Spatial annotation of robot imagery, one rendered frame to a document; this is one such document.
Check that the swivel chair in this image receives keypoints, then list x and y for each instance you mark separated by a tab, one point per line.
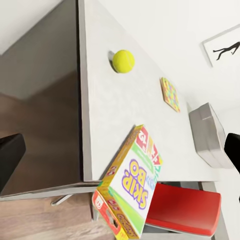
178	209

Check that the tennis ball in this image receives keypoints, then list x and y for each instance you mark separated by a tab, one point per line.
123	61

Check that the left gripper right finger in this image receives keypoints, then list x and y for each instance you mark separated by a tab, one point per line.
232	149

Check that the toy box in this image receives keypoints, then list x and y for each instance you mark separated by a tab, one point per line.
209	137

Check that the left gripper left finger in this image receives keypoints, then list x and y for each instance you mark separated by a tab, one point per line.
12	150

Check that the jigsaw puzzle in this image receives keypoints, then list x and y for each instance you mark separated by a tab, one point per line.
170	94

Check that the board game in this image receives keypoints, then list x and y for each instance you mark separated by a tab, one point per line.
127	189

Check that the painting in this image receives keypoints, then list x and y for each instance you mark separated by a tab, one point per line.
224	48

